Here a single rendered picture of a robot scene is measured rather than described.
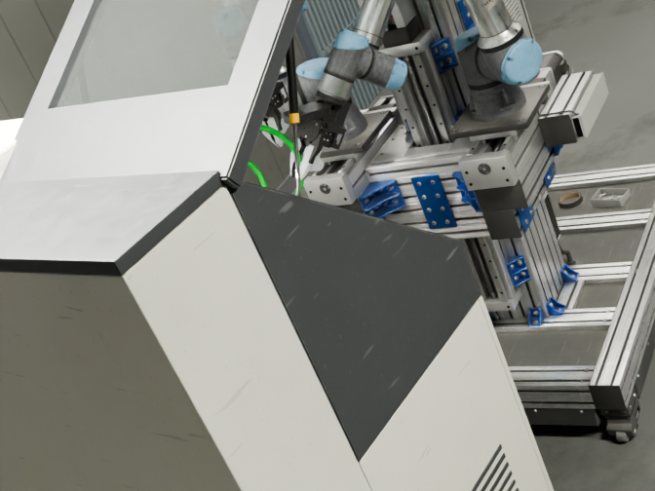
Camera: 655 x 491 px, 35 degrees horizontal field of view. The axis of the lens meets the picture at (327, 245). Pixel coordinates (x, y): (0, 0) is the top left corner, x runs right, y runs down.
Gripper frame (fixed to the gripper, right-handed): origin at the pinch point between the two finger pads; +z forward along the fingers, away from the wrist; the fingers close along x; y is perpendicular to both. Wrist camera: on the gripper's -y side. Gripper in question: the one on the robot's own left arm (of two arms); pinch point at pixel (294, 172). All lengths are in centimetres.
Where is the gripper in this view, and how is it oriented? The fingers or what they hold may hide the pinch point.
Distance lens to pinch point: 243.8
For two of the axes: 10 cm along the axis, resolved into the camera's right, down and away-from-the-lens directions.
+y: 7.1, 1.4, 6.9
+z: -3.6, 9.2, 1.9
